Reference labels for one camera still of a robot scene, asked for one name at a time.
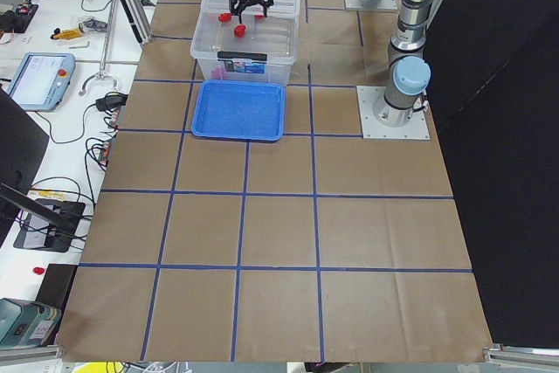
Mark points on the red block from tray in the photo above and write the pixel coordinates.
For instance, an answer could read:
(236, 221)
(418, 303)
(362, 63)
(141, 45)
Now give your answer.
(239, 30)

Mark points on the clear plastic storage box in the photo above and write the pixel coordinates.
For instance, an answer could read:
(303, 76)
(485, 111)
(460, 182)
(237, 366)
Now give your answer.
(275, 36)

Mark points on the black box latch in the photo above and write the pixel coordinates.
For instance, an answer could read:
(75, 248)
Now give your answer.
(260, 57)

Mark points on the green box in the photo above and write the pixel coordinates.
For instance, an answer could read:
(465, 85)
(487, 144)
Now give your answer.
(26, 324)

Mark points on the red block near latch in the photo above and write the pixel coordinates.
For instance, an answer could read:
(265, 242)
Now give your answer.
(225, 17)

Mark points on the blue plastic tray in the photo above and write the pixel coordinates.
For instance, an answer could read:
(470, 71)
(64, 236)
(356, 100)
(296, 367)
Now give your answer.
(239, 110)

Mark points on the silver hex key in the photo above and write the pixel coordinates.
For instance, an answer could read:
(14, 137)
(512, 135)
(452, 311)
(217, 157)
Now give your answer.
(79, 46)

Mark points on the yellow black small tool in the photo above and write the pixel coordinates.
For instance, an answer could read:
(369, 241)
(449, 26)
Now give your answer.
(67, 34)

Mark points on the blue teach pendant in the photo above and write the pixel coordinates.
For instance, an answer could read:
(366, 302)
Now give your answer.
(41, 80)

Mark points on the black monitor stand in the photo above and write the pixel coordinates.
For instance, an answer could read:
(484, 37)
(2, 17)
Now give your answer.
(44, 224)

